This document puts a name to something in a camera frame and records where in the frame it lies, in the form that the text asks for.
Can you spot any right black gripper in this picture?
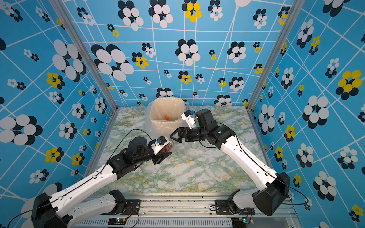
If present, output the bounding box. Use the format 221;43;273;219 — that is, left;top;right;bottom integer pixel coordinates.
171;128;209;144

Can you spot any clear tea jar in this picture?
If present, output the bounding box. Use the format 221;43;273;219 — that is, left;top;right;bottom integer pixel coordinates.
160;141;174;153

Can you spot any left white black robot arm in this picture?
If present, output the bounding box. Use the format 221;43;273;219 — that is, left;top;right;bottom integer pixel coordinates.
18;136;170;228

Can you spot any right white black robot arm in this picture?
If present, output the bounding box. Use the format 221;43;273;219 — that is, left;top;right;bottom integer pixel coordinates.
170;109;291;216

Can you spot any clear plastic bin liner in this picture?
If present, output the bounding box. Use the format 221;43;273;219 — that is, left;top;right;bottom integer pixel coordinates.
144;96;194;140

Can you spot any left green circuit board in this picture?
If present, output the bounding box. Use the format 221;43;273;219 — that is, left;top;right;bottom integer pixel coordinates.
108;217;128;226

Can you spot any green circuit board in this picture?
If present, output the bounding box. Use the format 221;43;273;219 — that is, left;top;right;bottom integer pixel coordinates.
108;217;128;226
232;218;247;228

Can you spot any right green circuit board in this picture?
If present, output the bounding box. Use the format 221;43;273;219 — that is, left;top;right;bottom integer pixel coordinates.
232;218;247;228

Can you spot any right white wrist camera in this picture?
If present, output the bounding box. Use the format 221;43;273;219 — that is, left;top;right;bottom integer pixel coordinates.
181;110;197;129

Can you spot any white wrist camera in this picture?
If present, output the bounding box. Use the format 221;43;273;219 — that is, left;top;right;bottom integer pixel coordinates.
149;136;170;155
181;110;197;129

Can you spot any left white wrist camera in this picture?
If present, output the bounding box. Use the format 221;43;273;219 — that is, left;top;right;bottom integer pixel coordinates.
149;136;170;155

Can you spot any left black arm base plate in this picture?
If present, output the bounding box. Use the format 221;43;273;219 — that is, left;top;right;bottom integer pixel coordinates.
103;199;142;215

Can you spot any aluminium front rail frame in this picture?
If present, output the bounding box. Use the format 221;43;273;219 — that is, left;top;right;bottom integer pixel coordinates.
71;194;301;228

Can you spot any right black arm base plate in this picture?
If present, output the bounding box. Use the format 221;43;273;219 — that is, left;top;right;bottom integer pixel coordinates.
210;199;255;216

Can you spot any right aluminium corner post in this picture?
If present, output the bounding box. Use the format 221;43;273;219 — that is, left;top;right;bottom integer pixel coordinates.
247;0;305;112

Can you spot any aluminium corner post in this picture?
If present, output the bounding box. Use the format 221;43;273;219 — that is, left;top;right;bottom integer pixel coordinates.
247;0;305;112
49;1;118;112

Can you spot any left aluminium corner post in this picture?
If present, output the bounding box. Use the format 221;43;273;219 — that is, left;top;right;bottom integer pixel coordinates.
49;1;118;112

